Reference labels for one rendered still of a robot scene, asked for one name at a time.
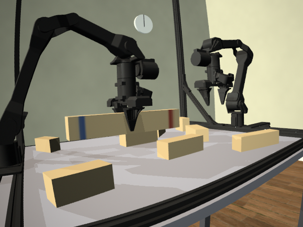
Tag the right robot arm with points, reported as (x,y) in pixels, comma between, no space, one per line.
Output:
(45,28)

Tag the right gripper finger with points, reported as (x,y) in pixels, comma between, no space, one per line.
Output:
(131,115)
(118,110)

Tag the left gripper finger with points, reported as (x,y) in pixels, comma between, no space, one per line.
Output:
(205,93)
(222,94)

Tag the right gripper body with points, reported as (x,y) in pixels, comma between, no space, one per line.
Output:
(126,89)

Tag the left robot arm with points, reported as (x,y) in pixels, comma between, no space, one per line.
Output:
(235,99)

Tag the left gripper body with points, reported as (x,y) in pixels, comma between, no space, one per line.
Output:
(207,83)

